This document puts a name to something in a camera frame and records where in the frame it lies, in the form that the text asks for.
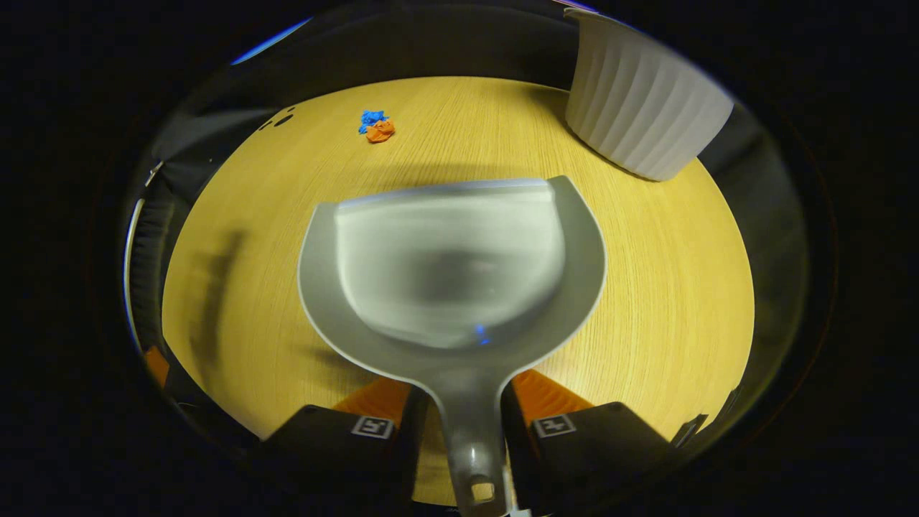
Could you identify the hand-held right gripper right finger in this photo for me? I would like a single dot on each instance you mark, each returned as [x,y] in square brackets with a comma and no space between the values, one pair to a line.
[515,438]

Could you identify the white ribbed garbage bin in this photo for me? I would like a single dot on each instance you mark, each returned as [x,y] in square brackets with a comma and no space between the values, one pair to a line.
[639,108]

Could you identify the blue paper scrap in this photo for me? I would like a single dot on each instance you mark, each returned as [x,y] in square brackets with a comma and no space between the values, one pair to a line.
[371,118]

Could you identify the white dustpan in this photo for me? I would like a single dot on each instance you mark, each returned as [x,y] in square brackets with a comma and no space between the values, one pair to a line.
[452,273]

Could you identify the wooden desktop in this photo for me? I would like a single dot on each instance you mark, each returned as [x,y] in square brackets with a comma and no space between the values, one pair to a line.
[646,287]

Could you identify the orange paper scrap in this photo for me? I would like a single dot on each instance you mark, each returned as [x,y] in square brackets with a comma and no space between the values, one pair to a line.
[380,131]

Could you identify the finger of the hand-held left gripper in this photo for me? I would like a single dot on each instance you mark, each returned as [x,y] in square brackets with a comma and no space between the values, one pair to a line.
[156,365]

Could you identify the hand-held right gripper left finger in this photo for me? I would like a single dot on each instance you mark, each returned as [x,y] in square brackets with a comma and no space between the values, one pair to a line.
[413,438]

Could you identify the black backdrop cloth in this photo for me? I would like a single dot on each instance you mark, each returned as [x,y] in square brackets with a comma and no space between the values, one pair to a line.
[431,43]

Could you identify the silver cloth clip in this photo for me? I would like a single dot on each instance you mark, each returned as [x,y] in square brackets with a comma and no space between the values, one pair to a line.
[154,174]

